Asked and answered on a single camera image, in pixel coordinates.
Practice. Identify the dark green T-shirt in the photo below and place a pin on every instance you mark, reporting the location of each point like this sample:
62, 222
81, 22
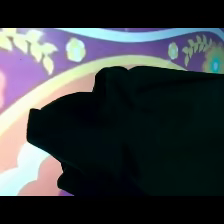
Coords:
140, 133

